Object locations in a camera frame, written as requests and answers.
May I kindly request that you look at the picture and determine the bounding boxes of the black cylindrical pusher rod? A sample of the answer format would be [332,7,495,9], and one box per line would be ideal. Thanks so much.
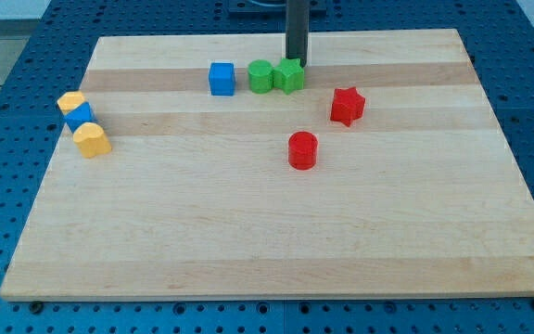
[285,0,310,68]

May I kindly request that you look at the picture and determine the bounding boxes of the red star block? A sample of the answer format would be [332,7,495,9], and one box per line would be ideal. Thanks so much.
[330,87,366,127]

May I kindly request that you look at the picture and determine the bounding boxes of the green star block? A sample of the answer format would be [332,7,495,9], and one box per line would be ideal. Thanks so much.
[273,58,305,95]

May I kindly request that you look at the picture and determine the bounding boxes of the green cylinder block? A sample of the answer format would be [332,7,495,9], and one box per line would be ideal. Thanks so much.
[248,59,273,94]

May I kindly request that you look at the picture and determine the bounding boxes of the blue cube block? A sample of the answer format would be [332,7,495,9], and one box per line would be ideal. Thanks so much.
[208,62,235,96]

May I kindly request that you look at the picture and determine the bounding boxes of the red cylinder block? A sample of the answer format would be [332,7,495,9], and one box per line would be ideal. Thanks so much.
[288,131,318,170]

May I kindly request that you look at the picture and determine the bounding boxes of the light wooden board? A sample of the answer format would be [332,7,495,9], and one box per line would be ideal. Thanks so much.
[0,29,534,302]

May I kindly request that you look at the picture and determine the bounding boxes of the blue triangle block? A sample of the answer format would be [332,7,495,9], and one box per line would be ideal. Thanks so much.
[64,102,97,133]

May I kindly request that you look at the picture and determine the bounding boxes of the yellow heart block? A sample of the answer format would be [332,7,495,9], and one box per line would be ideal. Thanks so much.
[72,122,112,159]

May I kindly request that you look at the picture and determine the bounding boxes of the yellow pentagon block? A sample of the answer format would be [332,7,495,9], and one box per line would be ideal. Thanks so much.
[57,91,86,115]

